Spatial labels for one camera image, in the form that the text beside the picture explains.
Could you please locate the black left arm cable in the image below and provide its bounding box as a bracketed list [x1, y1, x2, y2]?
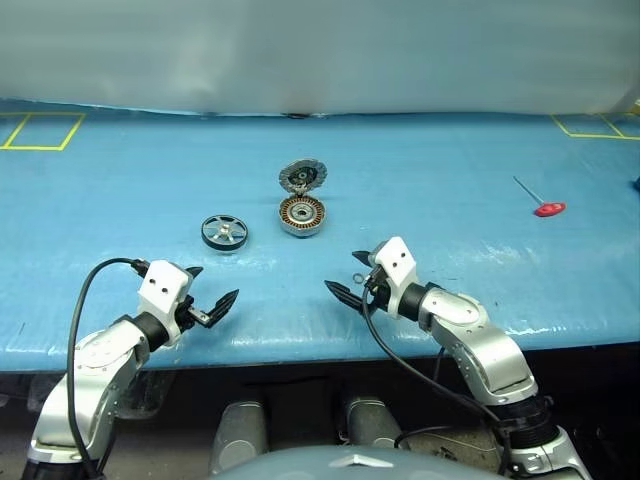
[66, 256, 151, 480]

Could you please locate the red handled hex key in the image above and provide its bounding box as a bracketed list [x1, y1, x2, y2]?
[512, 175, 568, 218]

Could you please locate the black spoked motor rotor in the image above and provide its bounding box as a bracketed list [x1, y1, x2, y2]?
[200, 213, 250, 254]

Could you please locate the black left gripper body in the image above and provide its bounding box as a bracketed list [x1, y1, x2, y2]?
[175, 294, 211, 332]

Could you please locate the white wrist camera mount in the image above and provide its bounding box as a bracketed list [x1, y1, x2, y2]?
[373, 237, 419, 319]
[137, 259, 194, 346]

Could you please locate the grey finned rotor disc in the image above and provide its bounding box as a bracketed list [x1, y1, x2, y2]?
[278, 158, 327, 197]

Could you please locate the motor stator with copper windings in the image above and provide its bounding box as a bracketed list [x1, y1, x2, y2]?
[276, 195, 325, 240]

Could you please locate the grey rounded cylinder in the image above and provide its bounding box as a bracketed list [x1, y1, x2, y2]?
[209, 399, 271, 474]
[342, 394, 411, 451]

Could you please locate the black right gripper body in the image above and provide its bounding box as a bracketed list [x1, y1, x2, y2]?
[362, 267, 396, 316]

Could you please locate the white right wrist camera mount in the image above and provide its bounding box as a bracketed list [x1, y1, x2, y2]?
[373, 237, 419, 319]

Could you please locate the blue plastic table cover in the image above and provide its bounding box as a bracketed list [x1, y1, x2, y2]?
[0, 97, 640, 372]

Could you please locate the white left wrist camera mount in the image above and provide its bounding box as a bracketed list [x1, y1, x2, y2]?
[137, 259, 194, 346]

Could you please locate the grey robot chest cover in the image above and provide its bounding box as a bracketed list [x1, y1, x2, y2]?
[214, 444, 501, 480]

